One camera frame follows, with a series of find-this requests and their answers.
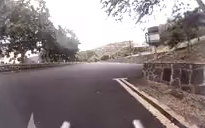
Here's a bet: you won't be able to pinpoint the large spreading tree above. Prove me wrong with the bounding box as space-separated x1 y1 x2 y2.
100 0 205 25

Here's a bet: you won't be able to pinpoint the white painted line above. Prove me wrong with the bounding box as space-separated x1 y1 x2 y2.
112 77 180 128

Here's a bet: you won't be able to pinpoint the low stone roadside wall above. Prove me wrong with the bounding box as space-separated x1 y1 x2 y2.
0 61 82 75

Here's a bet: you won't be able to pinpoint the hill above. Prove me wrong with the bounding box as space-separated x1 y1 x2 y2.
77 39 148 63

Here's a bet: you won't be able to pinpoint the dry grassy bank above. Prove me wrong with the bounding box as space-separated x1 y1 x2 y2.
155 33 205 65

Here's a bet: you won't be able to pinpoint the sign on pole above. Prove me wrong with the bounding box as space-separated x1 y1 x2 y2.
144 25 162 62

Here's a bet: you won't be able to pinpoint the pale kerb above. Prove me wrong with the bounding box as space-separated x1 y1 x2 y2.
121 78 195 128

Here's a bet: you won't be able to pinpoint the robot's own part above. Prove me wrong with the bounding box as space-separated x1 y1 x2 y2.
60 120 71 128
132 119 145 128

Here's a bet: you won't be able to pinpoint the brown dirt strip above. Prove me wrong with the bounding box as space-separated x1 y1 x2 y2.
127 78 205 128

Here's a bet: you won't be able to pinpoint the dark grey asphalt road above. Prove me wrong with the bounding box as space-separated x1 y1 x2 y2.
0 62 168 128

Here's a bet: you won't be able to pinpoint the dark stone wall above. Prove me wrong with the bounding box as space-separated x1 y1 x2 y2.
141 61 205 100

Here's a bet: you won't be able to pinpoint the row of trees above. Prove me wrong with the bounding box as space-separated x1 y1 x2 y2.
0 0 82 65

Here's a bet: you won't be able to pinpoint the bushes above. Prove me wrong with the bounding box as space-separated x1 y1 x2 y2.
159 7 205 48

